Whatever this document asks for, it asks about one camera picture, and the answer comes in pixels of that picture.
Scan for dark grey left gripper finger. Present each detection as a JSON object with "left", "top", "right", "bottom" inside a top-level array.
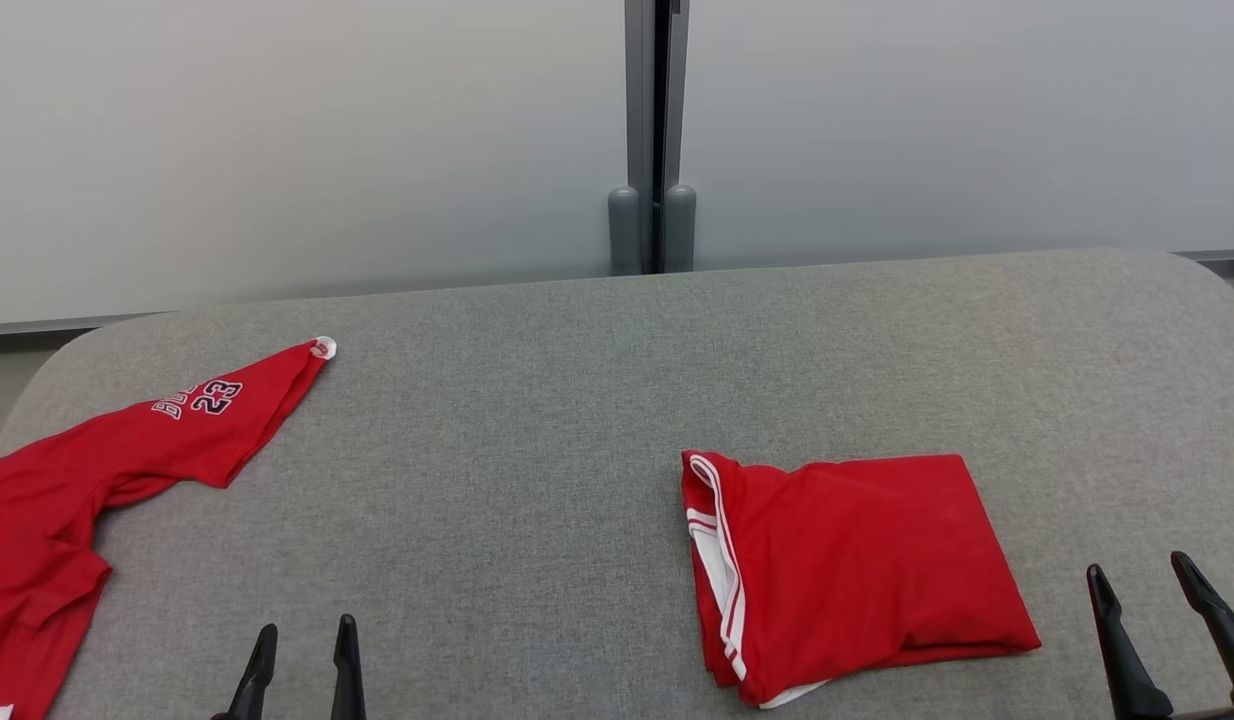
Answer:
[
  {"left": 331, "top": 614, "right": 368, "bottom": 720},
  {"left": 225, "top": 624, "right": 279, "bottom": 720}
]

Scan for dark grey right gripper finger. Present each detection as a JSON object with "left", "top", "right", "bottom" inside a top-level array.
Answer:
[
  {"left": 1085, "top": 564, "right": 1175, "bottom": 720},
  {"left": 1170, "top": 551, "right": 1234, "bottom": 711}
]

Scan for red Bulls 23 shorts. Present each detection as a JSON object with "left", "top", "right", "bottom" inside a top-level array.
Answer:
[{"left": 0, "top": 336, "right": 338, "bottom": 720}]

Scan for red Bulls basketball jersey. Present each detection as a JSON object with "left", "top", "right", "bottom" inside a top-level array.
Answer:
[{"left": 680, "top": 449, "right": 1043, "bottom": 711}]

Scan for grey cylindrical door stopper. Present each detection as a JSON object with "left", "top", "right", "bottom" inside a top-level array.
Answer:
[
  {"left": 607, "top": 186, "right": 643, "bottom": 277},
  {"left": 663, "top": 183, "right": 698, "bottom": 273}
]

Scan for grey door frame post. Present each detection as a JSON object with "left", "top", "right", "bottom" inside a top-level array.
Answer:
[{"left": 624, "top": 0, "right": 691, "bottom": 273}]

